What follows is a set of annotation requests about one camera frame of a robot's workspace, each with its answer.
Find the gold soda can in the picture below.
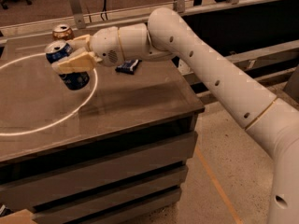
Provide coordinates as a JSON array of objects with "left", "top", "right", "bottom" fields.
[{"left": 52, "top": 23, "right": 74, "bottom": 40}]

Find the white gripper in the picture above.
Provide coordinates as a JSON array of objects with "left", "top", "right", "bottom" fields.
[{"left": 51, "top": 27, "right": 122, "bottom": 75}]

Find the grey drawer cabinet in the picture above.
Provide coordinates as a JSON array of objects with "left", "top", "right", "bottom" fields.
[{"left": 0, "top": 112, "right": 199, "bottom": 224}]

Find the clear sanitizer bottle left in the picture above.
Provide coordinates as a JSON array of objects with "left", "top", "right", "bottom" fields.
[{"left": 178, "top": 60, "right": 191, "bottom": 75}]

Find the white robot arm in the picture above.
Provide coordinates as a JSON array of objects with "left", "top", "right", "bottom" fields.
[{"left": 52, "top": 7, "right": 299, "bottom": 224}]

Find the metal railing frame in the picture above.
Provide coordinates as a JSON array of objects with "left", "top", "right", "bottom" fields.
[{"left": 0, "top": 0, "right": 299, "bottom": 45}]

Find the dark blue snack packet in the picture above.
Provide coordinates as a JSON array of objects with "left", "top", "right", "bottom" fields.
[{"left": 115, "top": 60, "right": 140, "bottom": 75}]

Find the cardboard box corner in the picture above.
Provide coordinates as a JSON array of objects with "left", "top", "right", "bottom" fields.
[{"left": 0, "top": 210, "right": 37, "bottom": 224}]

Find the black hanging cable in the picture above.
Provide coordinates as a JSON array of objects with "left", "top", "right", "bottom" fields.
[{"left": 99, "top": 0, "right": 109, "bottom": 21}]

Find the blue pepsi can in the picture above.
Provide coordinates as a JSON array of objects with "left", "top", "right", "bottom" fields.
[{"left": 45, "top": 40, "right": 90, "bottom": 91}]

